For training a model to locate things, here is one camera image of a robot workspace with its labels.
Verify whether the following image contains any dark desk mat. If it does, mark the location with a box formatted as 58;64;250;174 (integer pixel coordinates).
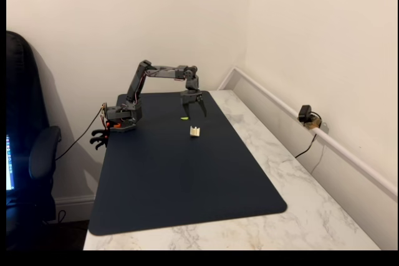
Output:
88;90;287;237

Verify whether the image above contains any black orange spring clamp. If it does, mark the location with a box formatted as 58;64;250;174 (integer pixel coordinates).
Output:
90;123;122;151
90;120;111;141

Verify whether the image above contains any black webcam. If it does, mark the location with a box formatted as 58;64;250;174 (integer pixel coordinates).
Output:
298;104;312;123

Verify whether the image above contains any white baseboard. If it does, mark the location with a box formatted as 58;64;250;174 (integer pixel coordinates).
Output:
54;194;96;222

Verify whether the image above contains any black office chair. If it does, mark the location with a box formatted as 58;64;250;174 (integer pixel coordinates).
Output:
6;31;62;251

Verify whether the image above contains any laptop with lit screen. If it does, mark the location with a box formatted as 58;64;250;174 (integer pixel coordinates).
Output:
6;134;16;191

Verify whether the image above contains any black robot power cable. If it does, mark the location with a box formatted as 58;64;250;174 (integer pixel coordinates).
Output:
55;107;103;161

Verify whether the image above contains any black webcam cable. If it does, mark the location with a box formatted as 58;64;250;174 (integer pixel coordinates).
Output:
294;111;322;159

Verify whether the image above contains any white wall ledge rail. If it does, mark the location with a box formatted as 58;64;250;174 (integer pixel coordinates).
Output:
217;66;399;201

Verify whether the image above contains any black cable on floor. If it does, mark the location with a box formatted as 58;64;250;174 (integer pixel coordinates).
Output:
46;209;67;225

